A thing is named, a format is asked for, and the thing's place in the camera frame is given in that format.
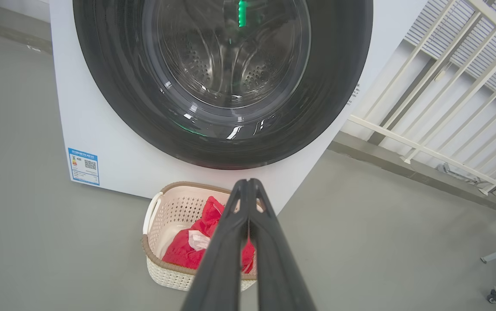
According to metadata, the blue energy label sticker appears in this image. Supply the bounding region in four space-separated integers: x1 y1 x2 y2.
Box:
68 148 100 186

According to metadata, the steel washer drum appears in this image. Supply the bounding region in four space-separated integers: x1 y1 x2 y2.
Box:
157 0 296 108

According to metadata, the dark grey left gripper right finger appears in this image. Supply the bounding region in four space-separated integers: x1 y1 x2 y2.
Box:
248 178 316 311

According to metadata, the white metal railing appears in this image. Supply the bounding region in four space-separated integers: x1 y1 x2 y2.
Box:
347 0 496 197

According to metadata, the printed instruction text label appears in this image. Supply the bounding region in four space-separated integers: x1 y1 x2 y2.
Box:
347 82 361 106

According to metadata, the white washing machine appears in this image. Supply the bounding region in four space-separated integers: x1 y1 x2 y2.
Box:
49 0 428 214

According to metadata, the red cloth garment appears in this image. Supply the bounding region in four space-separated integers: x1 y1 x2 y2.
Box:
162 196 256 274

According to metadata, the dark round washer door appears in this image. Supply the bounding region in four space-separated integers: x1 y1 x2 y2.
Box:
72 0 374 170

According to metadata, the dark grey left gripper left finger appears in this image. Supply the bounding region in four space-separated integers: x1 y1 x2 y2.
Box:
181 179 251 311

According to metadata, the cream laundry basket brown rim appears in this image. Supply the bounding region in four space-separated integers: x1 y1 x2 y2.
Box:
141 181 266 291

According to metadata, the grey floor bracket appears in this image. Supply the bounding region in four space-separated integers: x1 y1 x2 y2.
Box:
436 162 490 184

